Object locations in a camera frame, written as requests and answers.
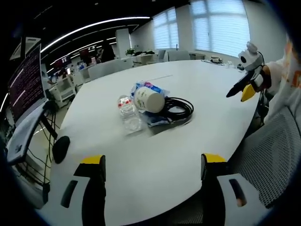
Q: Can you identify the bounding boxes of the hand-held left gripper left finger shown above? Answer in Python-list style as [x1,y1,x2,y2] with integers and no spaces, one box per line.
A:
[40,154,107,226]

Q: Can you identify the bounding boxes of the clear plastic water bottle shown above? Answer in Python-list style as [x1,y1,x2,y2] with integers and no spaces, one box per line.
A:
[116,94,143,135]

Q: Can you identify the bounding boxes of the grey mesh office chair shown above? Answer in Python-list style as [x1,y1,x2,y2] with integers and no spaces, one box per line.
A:
[229,105,301,209]

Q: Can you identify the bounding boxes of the blue plastic packet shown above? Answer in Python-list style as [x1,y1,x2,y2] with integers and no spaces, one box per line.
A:
[130,80,176,128]

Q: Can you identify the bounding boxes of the white paper cup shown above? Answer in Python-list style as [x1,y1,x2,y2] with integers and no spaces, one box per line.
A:
[133,86,166,113]

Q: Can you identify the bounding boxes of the computer monitor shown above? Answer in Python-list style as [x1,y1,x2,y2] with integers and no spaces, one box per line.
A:
[8,43,48,124]

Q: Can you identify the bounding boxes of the white tabletop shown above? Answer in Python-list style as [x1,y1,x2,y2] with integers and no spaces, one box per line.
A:
[41,58,264,226]

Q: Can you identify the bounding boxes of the white office chair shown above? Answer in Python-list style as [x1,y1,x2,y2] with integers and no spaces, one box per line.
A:
[50,79,78,105]

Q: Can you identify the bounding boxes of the hanging black cables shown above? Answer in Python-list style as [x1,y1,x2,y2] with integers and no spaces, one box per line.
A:
[22,110,61,186]

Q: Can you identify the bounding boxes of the black cable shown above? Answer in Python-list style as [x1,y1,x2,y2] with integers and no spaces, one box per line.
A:
[161,96,195,126]

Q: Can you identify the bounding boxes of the person's right hand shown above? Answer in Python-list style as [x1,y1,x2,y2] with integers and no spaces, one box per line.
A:
[258,64,273,95]

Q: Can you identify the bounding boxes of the grey monitor stand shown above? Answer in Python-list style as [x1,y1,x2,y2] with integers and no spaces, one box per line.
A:
[5,100,56,165]

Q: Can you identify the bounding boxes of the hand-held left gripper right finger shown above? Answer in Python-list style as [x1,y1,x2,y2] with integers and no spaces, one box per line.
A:
[200,153,267,226]

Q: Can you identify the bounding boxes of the black oval chair headrest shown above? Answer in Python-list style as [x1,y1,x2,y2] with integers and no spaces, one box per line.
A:
[52,136,71,164]

